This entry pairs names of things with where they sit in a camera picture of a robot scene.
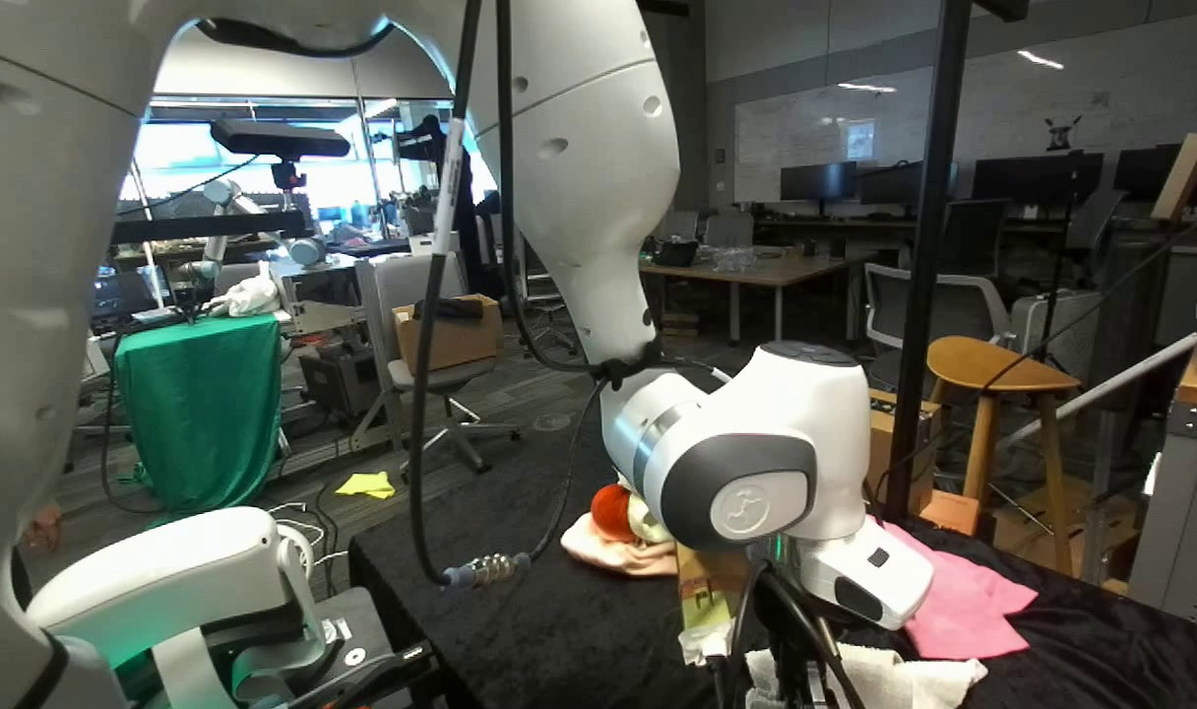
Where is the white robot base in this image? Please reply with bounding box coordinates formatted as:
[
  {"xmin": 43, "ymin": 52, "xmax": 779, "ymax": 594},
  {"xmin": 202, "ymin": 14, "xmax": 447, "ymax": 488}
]
[{"xmin": 0, "ymin": 502, "xmax": 417, "ymax": 709}]

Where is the black table cloth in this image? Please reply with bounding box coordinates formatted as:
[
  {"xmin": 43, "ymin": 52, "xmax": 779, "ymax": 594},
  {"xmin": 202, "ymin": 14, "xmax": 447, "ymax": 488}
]
[{"xmin": 351, "ymin": 421, "xmax": 1197, "ymax": 709}]

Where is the wooden desk in background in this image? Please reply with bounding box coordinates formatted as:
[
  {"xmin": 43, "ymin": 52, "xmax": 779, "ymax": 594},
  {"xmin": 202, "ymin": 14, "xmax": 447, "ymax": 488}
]
[{"xmin": 641, "ymin": 249, "xmax": 851, "ymax": 351}]

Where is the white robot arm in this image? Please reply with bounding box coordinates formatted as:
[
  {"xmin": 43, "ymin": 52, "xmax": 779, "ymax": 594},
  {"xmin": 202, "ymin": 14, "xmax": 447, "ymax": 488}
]
[{"xmin": 0, "ymin": 0, "xmax": 934, "ymax": 709}]

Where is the green draped cloth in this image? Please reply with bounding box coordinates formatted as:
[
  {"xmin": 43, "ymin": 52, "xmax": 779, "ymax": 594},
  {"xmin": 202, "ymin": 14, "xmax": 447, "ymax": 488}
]
[{"xmin": 115, "ymin": 314, "xmax": 284, "ymax": 510}]

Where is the white towel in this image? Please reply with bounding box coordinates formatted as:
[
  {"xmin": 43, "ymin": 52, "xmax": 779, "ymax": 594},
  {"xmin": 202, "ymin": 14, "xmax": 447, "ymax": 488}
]
[{"xmin": 799, "ymin": 640, "xmax": 989, "ymax": 709}]

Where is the black vertical pole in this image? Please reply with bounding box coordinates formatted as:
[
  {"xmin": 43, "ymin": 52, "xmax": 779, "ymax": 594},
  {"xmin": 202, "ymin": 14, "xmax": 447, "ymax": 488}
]
[{"xmin": 884, "ymin": 0, "xmax": 972, "ymax": 510}]

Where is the office chair with box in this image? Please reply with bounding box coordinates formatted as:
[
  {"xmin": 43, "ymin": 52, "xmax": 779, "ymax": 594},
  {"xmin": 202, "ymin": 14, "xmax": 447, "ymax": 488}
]
[{"xmin": 355, "ymin": 253, "xmax": 515, "ymax": 473}]

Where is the wooden stool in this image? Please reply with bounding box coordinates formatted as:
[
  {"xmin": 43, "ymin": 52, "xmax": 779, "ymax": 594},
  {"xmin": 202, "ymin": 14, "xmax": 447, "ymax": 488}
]
[{"xmin": 925, "ymin": 335, "xmax": 1080, "ymax": 572}]

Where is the pink towel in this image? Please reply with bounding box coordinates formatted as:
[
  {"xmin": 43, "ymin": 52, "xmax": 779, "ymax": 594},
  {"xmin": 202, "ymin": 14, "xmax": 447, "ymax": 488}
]
[{"xmin": 893, "ymin": 528, "xmax": 1034, "ymax": 660}]

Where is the peach cloth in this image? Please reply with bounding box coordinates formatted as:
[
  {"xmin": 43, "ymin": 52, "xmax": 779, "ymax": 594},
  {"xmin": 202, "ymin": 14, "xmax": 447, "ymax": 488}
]
[{"xmin": 557, "ymin": 510, "xmax": 678, "ymax": 577}]

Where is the light green towel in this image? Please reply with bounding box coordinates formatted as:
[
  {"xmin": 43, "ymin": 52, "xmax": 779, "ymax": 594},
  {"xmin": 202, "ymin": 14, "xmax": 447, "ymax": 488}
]
[{"xmin": 627, "ymin": 490, "xmax": 674, "ymax": 543}]

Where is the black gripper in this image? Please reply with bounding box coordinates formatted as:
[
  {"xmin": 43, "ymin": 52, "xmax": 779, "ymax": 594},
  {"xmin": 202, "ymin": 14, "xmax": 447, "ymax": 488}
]
[{"xmin": 713, "ymin": 563, "xmax": 863, "ymax": 709}]

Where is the red plush radish toy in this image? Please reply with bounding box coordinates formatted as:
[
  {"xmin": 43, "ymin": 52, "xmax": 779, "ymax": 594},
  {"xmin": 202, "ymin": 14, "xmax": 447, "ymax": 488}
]
[{"xmin": 591, "ymin": 483, "xmax": 629, "ymax": 538}]

